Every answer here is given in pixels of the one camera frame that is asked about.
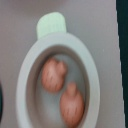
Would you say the pink toy pot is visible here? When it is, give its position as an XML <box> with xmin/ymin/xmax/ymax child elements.
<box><xmin>16</xmin><ymin>12</ymin><xmax>100</xmax><ymax>128</ymax></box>

